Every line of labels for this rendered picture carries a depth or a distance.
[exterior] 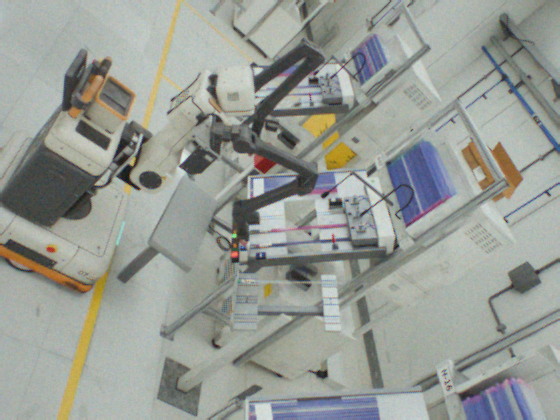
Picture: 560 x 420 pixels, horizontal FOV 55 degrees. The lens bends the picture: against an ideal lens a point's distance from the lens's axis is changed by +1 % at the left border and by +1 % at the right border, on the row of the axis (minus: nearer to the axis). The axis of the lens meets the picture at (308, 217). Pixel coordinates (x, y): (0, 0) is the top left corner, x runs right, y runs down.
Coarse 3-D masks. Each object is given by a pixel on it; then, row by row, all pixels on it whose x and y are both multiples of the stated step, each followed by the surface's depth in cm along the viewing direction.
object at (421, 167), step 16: (416, 144) 293; (400, 160) 296; (416, 160) 286; (432, 160) 276; (400, 176) 288; (416, 176) 279; (432, 176) 270; (448, 176) 277; (400, 192) 281; (416, 192) 272; (432, 192) 263; (448, 192) 259; (400, 208) 275; (416, 208) 266; (432, 208) 259
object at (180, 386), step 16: (272, 320) 248; (288, 320) 248; (240, 336) 261; (256, 336) 254; (224, 352) 264; (240, 352) 262; (176, 368) 287; (192, 368) 279; (208, 368) 269; (160, 384) 274; (176, 384) 281; (192, 384) 277; (176, 400) 275; (192, 400) 282
